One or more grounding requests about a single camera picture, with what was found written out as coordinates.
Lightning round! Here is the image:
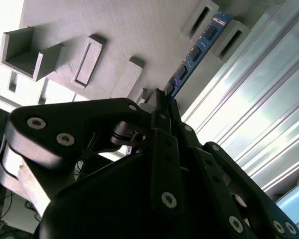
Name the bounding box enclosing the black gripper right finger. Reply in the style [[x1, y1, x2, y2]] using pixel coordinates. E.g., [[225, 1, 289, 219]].
[[168, 99, 299, 239]]

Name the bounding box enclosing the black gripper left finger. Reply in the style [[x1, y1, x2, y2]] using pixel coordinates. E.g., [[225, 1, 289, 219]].
[[0, 88, 186, 220]]

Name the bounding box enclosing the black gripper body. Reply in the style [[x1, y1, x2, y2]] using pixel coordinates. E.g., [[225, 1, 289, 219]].
[[33, 117, 230, 239]]

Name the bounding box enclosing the blue RAM stick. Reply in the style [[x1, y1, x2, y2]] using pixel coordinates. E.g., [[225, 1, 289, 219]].
[[165, 11, 234, 99]]

